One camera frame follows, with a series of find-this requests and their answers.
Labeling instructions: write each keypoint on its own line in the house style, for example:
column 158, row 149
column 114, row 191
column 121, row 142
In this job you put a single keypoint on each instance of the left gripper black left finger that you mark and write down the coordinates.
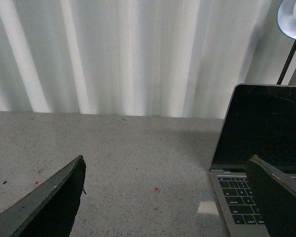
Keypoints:
column 50, row 209

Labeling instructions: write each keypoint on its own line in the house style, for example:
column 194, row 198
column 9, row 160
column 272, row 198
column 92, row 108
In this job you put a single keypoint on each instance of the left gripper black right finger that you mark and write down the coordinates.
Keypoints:
column 275, row 194

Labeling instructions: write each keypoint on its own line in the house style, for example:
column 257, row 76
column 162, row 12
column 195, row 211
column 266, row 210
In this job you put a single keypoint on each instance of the grey laptop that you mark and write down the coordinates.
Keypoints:
column 261, row 121

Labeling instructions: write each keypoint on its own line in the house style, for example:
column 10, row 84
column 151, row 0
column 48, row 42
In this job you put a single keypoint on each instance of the blue desk lamp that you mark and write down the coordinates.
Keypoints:
column 286, row 21

